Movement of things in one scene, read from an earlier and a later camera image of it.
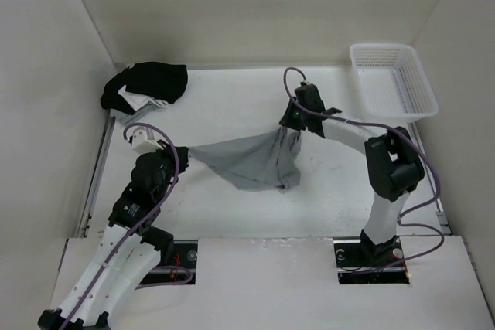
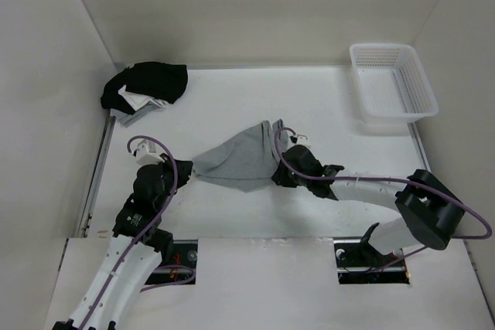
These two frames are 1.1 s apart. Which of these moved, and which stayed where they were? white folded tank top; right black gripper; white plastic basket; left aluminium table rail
Moved: right black gripper
Stayed: white plastic basket; white folded tank top; left aluminium table rail
